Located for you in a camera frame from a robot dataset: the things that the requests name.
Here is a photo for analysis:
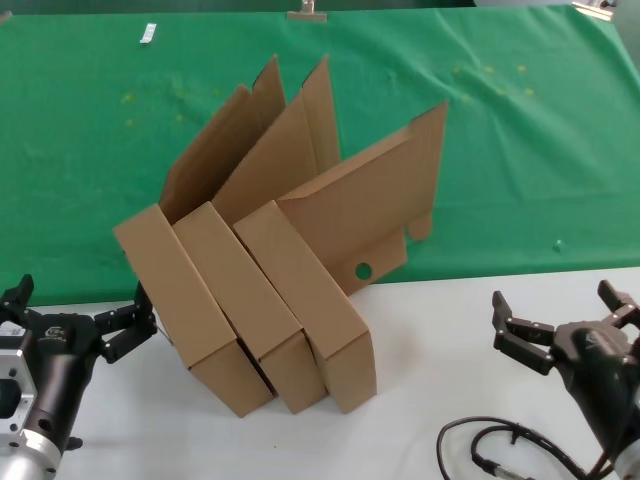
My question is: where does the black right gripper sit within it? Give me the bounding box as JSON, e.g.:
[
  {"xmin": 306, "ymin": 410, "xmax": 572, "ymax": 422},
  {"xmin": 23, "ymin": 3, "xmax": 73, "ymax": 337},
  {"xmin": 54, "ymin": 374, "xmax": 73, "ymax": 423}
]
[{"xmin": 492, "ymin": 279, "xmax": 640, "ymax": 451}]

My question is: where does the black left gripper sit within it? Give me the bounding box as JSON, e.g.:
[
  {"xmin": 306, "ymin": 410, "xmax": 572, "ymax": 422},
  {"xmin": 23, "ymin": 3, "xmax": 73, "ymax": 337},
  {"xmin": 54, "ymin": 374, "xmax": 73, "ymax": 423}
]
[{"xmin": 0, "ymin": 273, "xmax": 159, "ymax": 454}]

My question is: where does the brown cardboard box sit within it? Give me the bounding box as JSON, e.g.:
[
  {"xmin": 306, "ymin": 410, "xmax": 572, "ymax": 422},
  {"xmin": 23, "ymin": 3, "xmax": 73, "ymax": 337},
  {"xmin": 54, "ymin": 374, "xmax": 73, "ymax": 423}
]
[
  {"xmin": 233, "ymin": 99, "xmax": 450, "ymax": 415},
  {"xmin": 172, "ymin": 53, "xmax": 342, "ymax": 415},
  {"xmin": 113, "ymin": 53, "xmax": 286, "ymax": 419}
]

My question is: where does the green table cloth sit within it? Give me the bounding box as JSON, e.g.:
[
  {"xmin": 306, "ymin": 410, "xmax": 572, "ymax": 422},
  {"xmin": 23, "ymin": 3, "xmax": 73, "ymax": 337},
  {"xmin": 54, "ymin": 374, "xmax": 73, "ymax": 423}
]
[{"xmin": 0, "ymin": 3, "xmax": 640, "ymax": 307}]

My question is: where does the light wooden piece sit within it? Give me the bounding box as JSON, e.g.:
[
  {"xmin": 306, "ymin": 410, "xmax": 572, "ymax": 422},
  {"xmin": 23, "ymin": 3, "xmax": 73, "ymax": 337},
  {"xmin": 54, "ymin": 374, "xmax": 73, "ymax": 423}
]
[{"xmin": 571, "ymin": 0, "xmax": 617, "ymax": 22}]

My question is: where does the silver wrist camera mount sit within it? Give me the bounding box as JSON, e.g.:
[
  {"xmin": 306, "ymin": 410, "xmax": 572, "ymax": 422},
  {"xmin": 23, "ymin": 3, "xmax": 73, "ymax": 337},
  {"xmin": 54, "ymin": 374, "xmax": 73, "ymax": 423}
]
[{"xmin": 0, "ymin": 319, "xmax": 39, "ymax": 444}]

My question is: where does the black cable with metal connector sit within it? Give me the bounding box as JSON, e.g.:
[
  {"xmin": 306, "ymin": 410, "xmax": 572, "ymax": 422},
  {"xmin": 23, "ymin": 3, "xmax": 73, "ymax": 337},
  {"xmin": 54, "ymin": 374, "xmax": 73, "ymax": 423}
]
[{"xmin": 469, "ymin": 427, "xmax": 591, "ymax": 480}]

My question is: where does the brown clip with metal handle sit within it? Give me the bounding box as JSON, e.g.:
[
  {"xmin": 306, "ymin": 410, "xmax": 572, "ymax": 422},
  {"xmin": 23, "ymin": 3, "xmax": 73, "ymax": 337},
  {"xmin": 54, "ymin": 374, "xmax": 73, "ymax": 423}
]
[{"xmin": 286, "ymin": 0, "xmax": 329, "ymax": 24}]

